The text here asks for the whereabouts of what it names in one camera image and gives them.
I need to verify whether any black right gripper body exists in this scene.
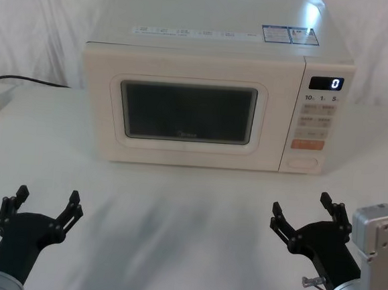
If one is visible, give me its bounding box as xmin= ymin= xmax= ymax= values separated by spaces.
xmin=285 ymin=218 xmax=366 ymax=290

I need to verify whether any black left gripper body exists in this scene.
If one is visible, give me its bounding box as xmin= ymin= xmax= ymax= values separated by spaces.
xmin=0 ymin=209 xmax=66 ymax=290

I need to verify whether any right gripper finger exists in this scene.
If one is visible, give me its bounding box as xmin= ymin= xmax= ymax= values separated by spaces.
xmin=267 ymin=200 xmax=306 ymax=257
xmin=316 ymin=192 xmax=357 ymax=239

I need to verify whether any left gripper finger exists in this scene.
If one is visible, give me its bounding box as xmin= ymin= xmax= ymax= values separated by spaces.
xmin=0 ymin=182 xmax=31 ymax=232
xmin=48 ymin=188 xmax=86 ymax=246

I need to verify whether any oven control panel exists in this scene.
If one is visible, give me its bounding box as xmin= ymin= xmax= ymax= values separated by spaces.
xmin=278 ymin=54 xmax=358 ymax=180

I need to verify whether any white table cloth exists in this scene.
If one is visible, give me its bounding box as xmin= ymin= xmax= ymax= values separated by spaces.
xmin=0 ymin=75 xmax=388 ymax=290

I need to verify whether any blue bordered label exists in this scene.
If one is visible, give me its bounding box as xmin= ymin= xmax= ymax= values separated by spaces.
xmin=260 ymin=23 xmax=322 ymax=48

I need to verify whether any cream microwave oven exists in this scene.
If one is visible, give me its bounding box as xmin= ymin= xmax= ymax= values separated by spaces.
xmin=74 ymin=0 xmax=363 ymax=181

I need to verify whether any white curtain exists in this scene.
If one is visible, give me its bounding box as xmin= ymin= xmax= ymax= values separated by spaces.
xmin=0 ymin=0 xmax=388 ymax=115

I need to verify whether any long white label strip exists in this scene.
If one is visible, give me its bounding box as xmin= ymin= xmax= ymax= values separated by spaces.
xmin=131 ymin=22 xmax=261 ymax=45

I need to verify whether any thin cable with silver plug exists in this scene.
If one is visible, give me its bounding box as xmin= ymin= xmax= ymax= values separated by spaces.
xmin=300 ymin=275 xmax=333 ymax=290

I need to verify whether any black power cable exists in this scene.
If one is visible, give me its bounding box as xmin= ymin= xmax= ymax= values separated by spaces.
xmin=0 ymin=74 xmax=71 ymax=91

